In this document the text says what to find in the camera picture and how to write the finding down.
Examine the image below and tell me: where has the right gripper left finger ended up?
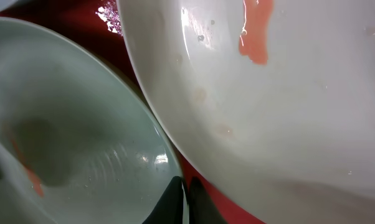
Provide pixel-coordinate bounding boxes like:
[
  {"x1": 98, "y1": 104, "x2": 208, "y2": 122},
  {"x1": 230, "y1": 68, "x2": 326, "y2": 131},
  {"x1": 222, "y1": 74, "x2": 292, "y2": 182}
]
[{"x1": 143, "y1": 176, "x2": 184, "y2": 224}]

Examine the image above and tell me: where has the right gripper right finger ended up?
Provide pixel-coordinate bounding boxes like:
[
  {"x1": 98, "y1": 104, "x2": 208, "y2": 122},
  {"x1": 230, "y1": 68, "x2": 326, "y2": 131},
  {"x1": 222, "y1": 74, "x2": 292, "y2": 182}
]
[{"x1": 187, "y1": 177, "x2": 227, "y2": 224}]

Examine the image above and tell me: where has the mint green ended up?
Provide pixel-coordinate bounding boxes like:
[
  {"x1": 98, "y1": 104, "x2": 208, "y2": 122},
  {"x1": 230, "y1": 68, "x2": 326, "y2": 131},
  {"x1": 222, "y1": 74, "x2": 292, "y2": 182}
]
[{"x1": 0, "y1": 17, "x2": 189, "y2": 223}]

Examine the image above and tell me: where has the white plate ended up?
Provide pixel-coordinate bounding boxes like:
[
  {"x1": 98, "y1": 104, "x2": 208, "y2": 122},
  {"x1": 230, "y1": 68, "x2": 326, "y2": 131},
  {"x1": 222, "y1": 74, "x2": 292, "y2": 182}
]
[{"x1": 118, "y1": 0, "x2": 375, "y2": 223}]

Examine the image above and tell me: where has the red plastic tray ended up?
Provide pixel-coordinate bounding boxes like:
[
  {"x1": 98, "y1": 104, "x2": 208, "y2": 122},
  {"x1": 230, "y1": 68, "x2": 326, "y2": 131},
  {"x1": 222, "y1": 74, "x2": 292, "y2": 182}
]
[{"x1": 0, "y1": 0, "x2": 263, "y2": 224}]

